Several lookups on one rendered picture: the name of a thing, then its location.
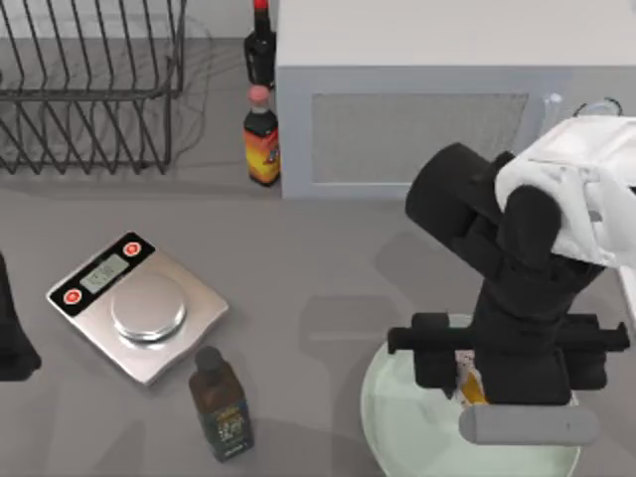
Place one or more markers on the small yellow and white object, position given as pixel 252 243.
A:
pixel 470 385

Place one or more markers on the pale green round plate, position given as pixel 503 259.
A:
pixel 407 427

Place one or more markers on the brown bottle with black cap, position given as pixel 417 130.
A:
pixel 222 405

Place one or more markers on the dark bottle with orange label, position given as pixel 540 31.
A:
pixel 262 144

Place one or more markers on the silver kitchen scale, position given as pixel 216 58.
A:
pixel 136 308

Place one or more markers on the pale microwave oven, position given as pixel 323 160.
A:
pixel 422 54

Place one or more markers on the dark bottle with red cap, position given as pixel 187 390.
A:
pixel 260 49

